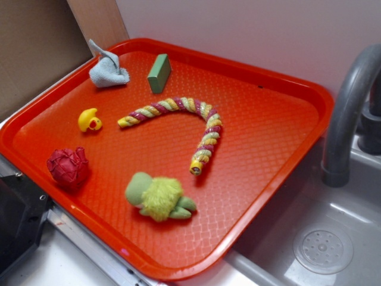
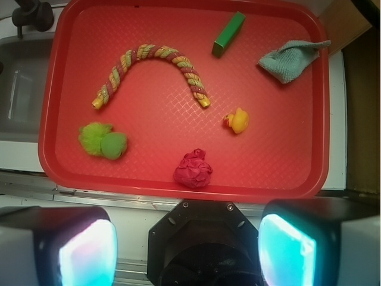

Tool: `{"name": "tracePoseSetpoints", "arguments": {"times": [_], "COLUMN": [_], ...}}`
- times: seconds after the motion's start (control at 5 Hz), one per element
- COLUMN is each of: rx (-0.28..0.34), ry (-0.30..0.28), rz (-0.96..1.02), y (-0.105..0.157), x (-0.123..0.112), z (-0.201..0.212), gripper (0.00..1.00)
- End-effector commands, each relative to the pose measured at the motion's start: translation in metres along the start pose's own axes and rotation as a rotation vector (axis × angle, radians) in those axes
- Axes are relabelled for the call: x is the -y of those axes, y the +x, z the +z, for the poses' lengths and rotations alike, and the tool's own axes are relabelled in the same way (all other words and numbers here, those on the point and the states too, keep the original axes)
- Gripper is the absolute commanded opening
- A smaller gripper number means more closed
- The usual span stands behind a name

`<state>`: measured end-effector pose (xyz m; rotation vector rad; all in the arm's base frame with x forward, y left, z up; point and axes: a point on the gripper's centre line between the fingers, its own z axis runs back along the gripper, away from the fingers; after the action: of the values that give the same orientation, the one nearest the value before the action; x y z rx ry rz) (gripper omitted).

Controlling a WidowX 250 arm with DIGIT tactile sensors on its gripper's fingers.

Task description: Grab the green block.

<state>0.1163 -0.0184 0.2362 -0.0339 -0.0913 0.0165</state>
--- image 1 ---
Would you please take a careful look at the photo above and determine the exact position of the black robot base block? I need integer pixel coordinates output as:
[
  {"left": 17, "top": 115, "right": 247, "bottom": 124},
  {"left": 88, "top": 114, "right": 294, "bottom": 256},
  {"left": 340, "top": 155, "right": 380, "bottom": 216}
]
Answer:
[{"left": 1, "top": 173, "right": 51, "bottom": 278}]

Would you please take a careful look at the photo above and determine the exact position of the green wooden block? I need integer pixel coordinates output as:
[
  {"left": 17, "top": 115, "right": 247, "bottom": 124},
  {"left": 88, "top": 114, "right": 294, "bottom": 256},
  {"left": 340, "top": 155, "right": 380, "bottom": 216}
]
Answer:
[{"left": 148, "top": 54, "right": 171, "bottom": 94}]

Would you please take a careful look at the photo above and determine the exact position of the orange plastic tray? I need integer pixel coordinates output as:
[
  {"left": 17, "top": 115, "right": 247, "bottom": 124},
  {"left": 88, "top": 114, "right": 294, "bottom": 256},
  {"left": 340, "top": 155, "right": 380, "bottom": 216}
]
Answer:
[{"left": 1, "top": 39, "right": 333, "bottom": 282}]

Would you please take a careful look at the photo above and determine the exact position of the green plush turtle toy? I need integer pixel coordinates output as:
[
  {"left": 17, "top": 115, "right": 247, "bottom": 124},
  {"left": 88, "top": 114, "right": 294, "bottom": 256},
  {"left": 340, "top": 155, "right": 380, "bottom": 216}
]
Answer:
[{"left": 124, "top": 172, "right": 197, "bottom": 222}]

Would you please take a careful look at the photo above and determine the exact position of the yellow rubber duck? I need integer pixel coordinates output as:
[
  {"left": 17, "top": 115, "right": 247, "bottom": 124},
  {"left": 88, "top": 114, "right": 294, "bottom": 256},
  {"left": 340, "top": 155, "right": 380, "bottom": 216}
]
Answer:
[{"left": 77, "top": 108, "right": 102, "bottom": 132}]

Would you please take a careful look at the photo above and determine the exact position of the light blue cloth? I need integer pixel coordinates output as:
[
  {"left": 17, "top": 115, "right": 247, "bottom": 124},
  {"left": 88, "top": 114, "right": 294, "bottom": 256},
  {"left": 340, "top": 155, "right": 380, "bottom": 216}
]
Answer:
[{"left": 89, "top": 39, "right": 130, "bottom": 88}]

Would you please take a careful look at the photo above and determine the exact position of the red crumpled ball toy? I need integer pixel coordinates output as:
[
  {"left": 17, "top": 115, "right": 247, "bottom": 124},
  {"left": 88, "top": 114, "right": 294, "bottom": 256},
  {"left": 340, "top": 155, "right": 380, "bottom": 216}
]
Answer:
[{"left": 46, "top": 147, "right": 90, "bottom": 189}]

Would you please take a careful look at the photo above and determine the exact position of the grey toy faucet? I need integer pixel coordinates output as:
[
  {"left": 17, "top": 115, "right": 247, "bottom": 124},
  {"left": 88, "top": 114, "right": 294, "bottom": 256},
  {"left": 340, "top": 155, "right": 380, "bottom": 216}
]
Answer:
[{"left": 321, "top": 43, "right": 380, "bottom": 187}]

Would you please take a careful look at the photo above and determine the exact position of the grey toy sink basin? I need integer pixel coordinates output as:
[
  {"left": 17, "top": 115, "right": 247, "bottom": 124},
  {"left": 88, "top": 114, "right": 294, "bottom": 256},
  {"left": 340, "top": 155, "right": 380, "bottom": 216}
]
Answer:
[{"left": 226, "top": 141, "right": 380, "bottom": 285}]

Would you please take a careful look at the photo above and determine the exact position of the brown cardboard panel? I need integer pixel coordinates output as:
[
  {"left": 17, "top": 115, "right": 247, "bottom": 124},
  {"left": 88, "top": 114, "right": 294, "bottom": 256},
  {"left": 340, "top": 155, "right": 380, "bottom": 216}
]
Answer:
[{"left": 1, "top": 1, "right": 92, "bottom": 120}]

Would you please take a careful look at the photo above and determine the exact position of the multicolour twisted rope toy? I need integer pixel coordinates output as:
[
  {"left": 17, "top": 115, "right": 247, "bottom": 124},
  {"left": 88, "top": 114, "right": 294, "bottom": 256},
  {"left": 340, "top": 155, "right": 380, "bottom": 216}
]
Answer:
[{"left": 117, "top": 97, "right": 223, "bottom": 176}]

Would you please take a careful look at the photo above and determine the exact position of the dark faucet handle knob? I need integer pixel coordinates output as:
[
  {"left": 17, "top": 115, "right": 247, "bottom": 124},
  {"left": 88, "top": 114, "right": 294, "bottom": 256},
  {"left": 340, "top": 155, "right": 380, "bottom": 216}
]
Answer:
[{"left": 358, "top": 73, "right": 380, "bottom": 155}]

